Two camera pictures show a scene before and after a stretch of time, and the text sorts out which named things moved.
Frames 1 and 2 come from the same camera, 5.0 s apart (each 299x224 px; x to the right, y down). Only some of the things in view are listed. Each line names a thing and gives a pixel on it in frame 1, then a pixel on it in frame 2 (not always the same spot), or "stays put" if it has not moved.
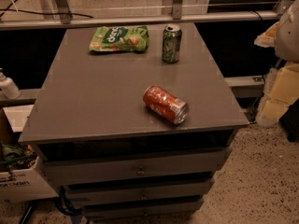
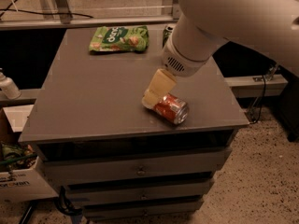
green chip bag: (119, 38) stays put
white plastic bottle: (8, 87) stays put
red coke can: (165, 105) stays put
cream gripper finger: (282, 90) → (163, 83)
